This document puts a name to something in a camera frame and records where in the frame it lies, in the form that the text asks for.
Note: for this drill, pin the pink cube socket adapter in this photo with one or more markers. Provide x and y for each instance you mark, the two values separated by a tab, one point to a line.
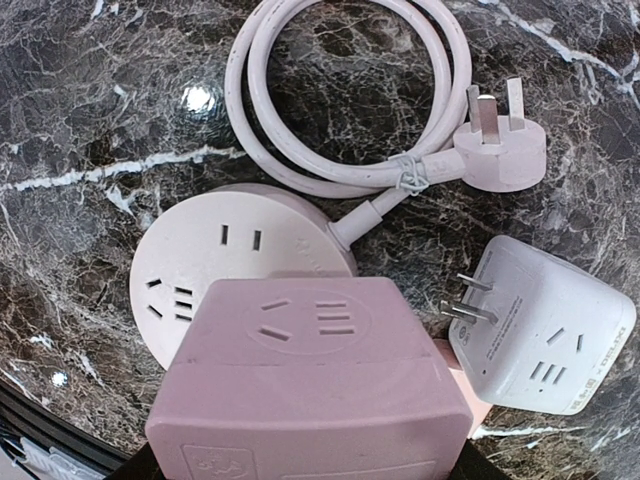
326	378

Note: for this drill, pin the pink round power socket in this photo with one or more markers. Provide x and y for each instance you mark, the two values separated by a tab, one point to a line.
238	231

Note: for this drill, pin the small pink plug adapter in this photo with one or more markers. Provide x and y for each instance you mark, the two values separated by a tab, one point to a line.
479	408

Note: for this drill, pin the white cube socket adapter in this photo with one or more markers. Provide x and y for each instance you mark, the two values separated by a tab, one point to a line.
534	332

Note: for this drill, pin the black front frame rail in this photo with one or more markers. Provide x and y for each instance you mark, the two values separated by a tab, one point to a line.
26	418

